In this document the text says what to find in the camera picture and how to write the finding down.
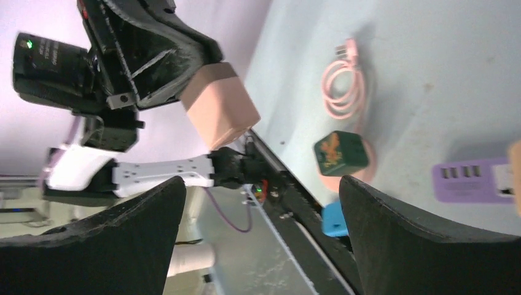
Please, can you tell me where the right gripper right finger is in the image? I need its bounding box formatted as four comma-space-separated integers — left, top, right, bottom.
339, 176, 520, 294

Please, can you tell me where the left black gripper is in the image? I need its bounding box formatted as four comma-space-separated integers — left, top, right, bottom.
76, 0, 224, 109

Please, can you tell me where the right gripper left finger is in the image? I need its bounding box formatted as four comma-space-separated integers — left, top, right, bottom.
1, 176, 187, 294

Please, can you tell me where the small pink plug adapter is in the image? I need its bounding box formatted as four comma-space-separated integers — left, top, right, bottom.
179, 62, 261, 151

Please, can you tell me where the purple power strip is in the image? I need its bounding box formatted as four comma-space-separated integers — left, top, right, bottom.
431, 157, 514, 204

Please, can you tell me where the dark green cube socket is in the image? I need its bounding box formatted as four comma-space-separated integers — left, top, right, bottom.
313, 130, 369, 176

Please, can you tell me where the beige cube socket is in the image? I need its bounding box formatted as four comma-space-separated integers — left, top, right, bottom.
507, 140, 521, 215

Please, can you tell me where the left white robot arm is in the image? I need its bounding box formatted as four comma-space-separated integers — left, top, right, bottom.
12, 1, 260, 206

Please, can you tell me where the light blue flat adapter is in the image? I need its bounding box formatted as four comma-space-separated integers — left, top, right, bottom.
321, 201, 348, 237

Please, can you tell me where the round pink power strip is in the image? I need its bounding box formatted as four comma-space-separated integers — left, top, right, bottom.
319, 139, 377, 192

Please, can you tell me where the pink coiled cable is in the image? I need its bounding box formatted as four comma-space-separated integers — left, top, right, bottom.
320, 38, 367, 135

